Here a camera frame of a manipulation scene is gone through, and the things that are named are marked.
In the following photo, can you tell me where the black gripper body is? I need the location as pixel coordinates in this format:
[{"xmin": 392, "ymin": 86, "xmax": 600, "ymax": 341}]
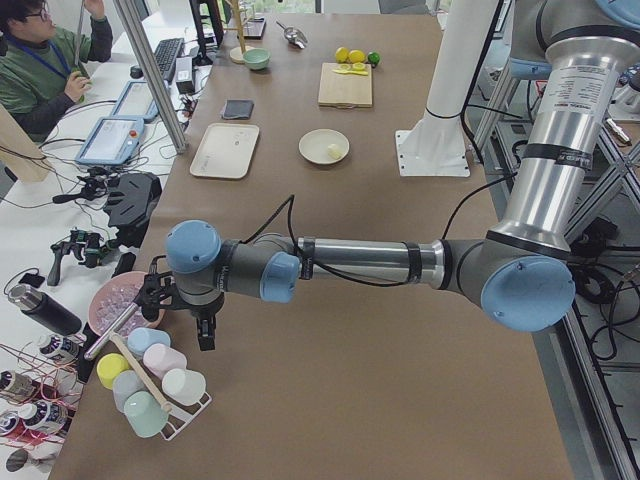
[{"xmin": 133, "ymin": 272, "xmax": 224, "ymax": 321}]

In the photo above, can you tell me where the beige round plate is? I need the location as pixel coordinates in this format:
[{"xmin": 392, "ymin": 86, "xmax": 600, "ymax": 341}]
[{"xmin": 298, "ymin": 129, "xmax": 350, "ymax": 165}]

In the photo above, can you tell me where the white steamed bun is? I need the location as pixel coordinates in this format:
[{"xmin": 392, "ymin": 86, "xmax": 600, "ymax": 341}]
[{"xmin": 327, "ymin": 144, "xmax": 342, "ymax": 159}]

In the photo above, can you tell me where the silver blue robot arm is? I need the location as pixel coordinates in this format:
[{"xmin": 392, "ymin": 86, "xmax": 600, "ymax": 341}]
[{"xmin": 134, "ymin": 1, "xmax": 639, "ymax": 350}]

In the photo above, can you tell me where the cream rabbit tray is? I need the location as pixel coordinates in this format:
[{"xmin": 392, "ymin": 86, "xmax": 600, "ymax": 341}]
[{"xmin": 190, "ymin": 123, "xmax": 260, "ymax": 180}]

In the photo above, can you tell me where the steel muddler with black tip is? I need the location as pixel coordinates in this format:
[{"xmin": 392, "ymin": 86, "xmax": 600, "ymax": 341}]
[{"xmin": 84, "ymin": 301, "xmax": 140, "ymax": 361}]

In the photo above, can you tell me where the pink bowl with ice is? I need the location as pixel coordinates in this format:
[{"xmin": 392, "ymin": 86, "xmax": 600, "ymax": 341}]
[{"xmin": 88, "ymin": 271, "xmax": 164, "ymax": 337}]

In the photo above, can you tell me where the blue plastic cup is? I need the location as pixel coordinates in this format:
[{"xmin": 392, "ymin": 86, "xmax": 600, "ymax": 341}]
[{"xmin": 127, "ymin": 327, "xmax": 171, "ymax": 359}]

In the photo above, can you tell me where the pink plastic cup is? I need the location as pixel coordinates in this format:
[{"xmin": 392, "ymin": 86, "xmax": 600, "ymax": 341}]
[{"xmin": 142, "ymin": 343, "xmax": 187, "ymax": 380}]

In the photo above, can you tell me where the white plastic cup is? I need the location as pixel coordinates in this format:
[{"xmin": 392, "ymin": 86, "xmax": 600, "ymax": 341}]
[{"xmin": 162, "ymin": 368, "xmax": 206, "ymax": 406}]

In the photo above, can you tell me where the yellow plastic cup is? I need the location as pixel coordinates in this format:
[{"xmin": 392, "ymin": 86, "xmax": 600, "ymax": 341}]
[{"xmin": 96, "ymin": 353, "xmax": 131, "ymax": 390}]

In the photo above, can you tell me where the white cup rack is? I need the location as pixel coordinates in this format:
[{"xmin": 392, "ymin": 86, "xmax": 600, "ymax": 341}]
[{"xmin": 108, "ymin": 333, "xmax": 213, "ymax": 442}]

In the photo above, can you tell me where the grey plastic cup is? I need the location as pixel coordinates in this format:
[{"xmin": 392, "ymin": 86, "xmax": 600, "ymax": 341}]
[{"xmin": 112, "ymin": 370, "xmax": 147, "ymax": 413}]

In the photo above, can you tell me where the mint plastic cup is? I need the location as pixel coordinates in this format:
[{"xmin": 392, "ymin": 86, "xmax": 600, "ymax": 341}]
[{"xmin": 123, "ymin": 391, "xmax": 169, "ymax": 438}]

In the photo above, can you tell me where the black thermos bottle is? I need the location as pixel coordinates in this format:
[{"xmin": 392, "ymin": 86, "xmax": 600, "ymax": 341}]
[{"xmin": 7, "ymin": 283, "xmax": 82, "ymax": 336}]

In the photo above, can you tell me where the blue teach pendant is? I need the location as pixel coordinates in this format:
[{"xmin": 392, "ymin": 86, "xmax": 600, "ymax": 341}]
[
  {"xmin": 111, "ymin": 80, "xmax": 158, "ymax": 123},
  {"xmin": 75, "ymin": 116, "xmax": 145, "ymax": 166}
]

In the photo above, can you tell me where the grey folded cloth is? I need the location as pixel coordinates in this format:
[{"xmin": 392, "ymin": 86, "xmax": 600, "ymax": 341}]
[{"xmin": 221, "ymin": 99, "xmax": 254, "ymax": 120}]

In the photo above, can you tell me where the black keyboard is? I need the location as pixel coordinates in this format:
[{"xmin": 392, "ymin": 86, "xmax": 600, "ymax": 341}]
[{"xmin": 154, "ymin": 37, "xmax": 185, "ymax": 83}]

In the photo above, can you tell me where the person in green jacket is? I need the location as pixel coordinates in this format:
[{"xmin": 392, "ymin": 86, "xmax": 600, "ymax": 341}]
[{"xmin": 1, "ymin": 1, "xmax": 113, "ymax": 143}]

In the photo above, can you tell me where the wooden cup tree stand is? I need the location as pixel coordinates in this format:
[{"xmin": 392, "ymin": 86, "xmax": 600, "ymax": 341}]
[{"xmin": 223, "ymin": 0, "xmax": 252, "ymax": 64}]

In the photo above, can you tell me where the mint green bowl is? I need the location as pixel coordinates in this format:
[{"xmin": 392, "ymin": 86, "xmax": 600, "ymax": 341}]
[{"xmin": 243, "ymin": 48, "xmax": 271, "ymax": 71}]

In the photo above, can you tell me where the black computer monitor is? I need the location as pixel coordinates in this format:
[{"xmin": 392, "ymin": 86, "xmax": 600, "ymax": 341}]
[{"xmin": 189, "ymin": 0, "xmax": 224, "ymax": 66}]

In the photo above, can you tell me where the bamboo cutting board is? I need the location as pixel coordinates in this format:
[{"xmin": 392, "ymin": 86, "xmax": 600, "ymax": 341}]
[{"xmin": 318, "ymin": 62, "xmax": 373, "ymax": 108}]

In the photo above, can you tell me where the yellow plastic knife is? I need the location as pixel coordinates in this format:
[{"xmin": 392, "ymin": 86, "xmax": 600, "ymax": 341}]
[{"xmin": 332, "ymin": 69, "xmax": 369, "ymax": 76}]

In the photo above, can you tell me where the steel scoop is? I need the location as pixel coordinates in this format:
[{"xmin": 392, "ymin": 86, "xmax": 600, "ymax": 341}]
[{"xmin": 276, "ymin": 21, "xmax": 308, "ymax": 49}]

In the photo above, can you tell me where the whole yellow lemon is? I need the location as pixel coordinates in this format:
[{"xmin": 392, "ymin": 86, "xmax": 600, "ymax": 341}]
[
  {"xmin": 334, "ymin": 47, "xmax": 350, "ymax": 63},
  {"xmin": 348, "ymin": 49, "xmax": 367, "ymax": 64}
]

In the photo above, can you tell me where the green lime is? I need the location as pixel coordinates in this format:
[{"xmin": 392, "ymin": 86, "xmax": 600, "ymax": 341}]
[{"xmin": 367, "ymin": 51, "xmax": 381, "ymax": 68}]

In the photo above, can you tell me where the aluminium frame post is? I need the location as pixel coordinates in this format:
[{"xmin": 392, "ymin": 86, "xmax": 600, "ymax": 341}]
[{"xmin": 114, "ymin": 0, "xmax": 187, "ymax": 154}]

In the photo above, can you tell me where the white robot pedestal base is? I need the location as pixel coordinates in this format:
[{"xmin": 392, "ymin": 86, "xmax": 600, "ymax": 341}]
[{"xmin": 396, "ymin": 0, "xmax": 501, "ymax": 177}]

